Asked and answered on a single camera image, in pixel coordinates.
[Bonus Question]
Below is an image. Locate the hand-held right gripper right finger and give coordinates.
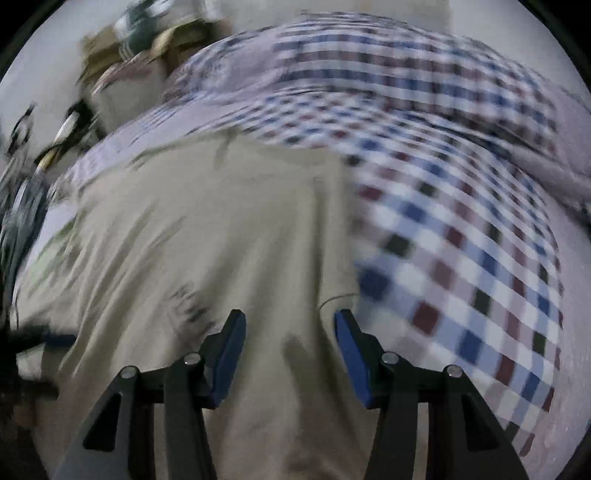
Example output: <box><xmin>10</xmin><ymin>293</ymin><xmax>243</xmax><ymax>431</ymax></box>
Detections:
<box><xmin>334</xmin><ymin>308</ymin><xmax>532</xmax><ymax>480</ymax></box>

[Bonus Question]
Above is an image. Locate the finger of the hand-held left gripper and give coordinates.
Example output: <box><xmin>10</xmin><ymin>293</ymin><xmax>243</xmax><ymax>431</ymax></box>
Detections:
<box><xmin>9</xmin><ymin>323</ymin><xmax>79</xmax><ymax>356</ymax></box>

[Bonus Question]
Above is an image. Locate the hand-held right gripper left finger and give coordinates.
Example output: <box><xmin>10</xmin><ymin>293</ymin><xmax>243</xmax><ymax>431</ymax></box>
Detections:
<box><xmin>51</xmin><ymin>309</ymin><xmax>247</xmax><ymax>480</ymax></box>

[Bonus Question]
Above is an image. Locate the beige shirt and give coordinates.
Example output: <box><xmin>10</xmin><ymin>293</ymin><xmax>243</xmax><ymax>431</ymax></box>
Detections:
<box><xmin>14</xmin><ymin>134</ymin><xmax>384</xmax><ymax>480</ymax></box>

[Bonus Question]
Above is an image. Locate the checked bed sheet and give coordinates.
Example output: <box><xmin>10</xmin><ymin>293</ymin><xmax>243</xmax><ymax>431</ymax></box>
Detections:
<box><xmin>46</xmin><ymin>88</ymin><xmax>591</xmax><ymax>480</ymax></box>

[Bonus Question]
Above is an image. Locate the grey storage cabinet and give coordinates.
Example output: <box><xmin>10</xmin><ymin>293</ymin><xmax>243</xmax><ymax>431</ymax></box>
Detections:
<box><xmin>92</xmin><ymin>60</ymin><xmax>171</xmax><ymax>134</ymax></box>

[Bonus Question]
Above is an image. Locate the pink bag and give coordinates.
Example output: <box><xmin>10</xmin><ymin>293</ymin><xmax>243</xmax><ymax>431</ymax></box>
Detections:
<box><xmin>92</xmin><ymin>60</ymin><xmax>158</xmax><ymax>93</ymax></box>

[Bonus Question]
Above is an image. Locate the checked folded quilt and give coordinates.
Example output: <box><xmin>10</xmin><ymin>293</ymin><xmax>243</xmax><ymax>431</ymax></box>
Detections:
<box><xmin>161</xmin><ymin>11</ymin><xmax>591</xmax><ymax>208</ymax></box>

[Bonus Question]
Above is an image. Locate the yellow cloth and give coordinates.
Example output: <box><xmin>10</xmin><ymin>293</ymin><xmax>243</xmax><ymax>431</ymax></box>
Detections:
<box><xmin>83</xmin><ymin>23</ymin><xmax>208</xmax><ymax>70</ymax></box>

